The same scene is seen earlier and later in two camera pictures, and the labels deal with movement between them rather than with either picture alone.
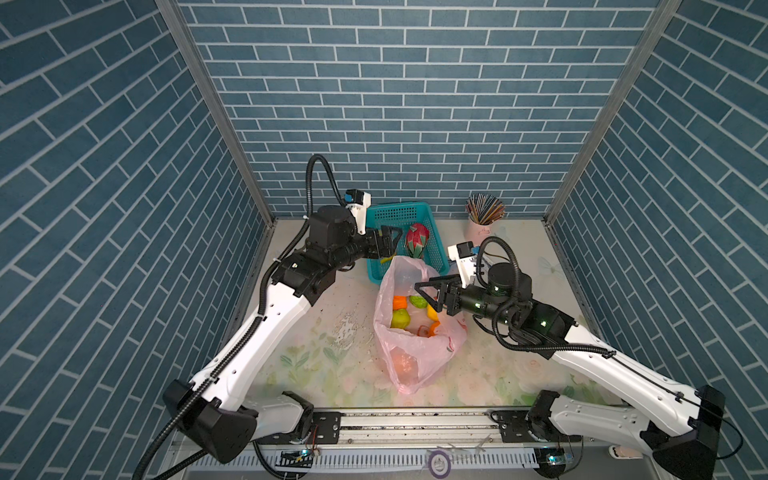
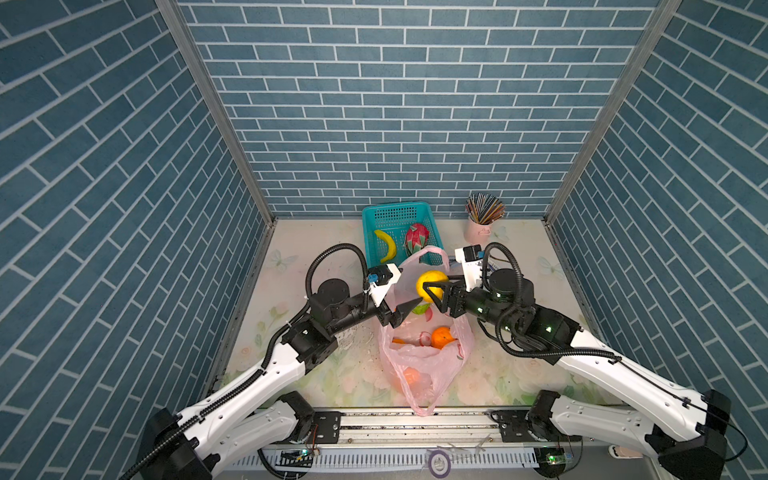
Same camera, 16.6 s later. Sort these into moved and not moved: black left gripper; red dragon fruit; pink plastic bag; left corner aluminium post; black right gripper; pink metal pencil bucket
Moved: black left gripper; pink plastic bag
Not moved: left corner aluminium post; pink metal pencil bucket; red dragon fruit; black right gripper
